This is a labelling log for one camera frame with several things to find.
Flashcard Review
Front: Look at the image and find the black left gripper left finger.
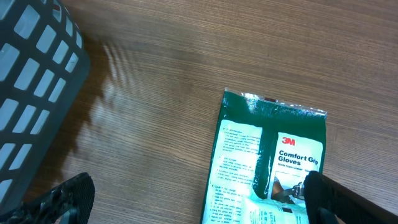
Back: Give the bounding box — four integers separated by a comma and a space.
1, 172, 95, 224

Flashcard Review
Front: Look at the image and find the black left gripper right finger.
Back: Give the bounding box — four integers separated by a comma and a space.
304, 171, 397, 224

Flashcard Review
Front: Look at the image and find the green 3M package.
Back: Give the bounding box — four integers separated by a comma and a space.
200, 90, 327, 223

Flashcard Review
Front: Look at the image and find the grey plastic basket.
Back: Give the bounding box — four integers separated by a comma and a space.
1, 0, 90, 213

